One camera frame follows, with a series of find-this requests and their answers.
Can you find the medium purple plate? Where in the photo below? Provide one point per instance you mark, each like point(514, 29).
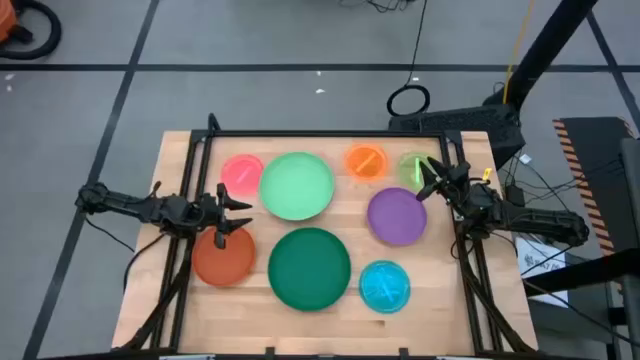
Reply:
point(396, 216)

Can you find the yellow tag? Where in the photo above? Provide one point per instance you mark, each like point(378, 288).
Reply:
point(487, 174)

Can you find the small pink translucent plate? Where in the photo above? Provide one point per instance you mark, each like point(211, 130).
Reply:
point(240, 177)

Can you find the large dark green plate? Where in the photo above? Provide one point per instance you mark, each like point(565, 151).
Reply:
point(309, 270)

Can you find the small orange translucent plate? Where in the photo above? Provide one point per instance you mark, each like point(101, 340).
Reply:
point(366, 162)

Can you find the black stand with pole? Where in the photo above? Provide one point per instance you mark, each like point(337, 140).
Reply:
point(460, 122)

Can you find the black panel with hazard stripes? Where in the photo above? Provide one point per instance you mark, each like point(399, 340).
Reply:
point(595, 150)

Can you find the small cyan translucent plate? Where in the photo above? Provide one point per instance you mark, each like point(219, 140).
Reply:
point(385, 286)

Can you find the black horizontal beam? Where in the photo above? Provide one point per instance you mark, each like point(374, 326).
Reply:
point(590, 272)

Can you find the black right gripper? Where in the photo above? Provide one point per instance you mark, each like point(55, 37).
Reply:
point(457, 182)

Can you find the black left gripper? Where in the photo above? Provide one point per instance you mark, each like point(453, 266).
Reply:
point(212, 214)

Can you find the medium red-orange plate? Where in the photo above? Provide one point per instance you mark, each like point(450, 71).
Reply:
point(222, 265)

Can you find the grey upright post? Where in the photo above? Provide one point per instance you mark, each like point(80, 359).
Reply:
point(631, 225)

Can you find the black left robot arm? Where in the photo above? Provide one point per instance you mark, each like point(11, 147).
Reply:
point(125, 205)

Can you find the large light green plate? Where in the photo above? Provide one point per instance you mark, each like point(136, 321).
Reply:
point(296, 186)

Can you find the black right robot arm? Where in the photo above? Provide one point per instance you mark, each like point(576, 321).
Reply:
point(540, 220)

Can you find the black power adapter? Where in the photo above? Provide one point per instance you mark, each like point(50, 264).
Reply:
point(515, 195)

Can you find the orange vacuum cleaner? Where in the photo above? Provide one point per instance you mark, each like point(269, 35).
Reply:
point(6, 17)

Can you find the small lime translucent plate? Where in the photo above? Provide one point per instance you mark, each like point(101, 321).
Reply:
point(407, 172)

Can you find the white paper sheet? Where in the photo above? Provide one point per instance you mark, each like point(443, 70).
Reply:
point(537, 260)

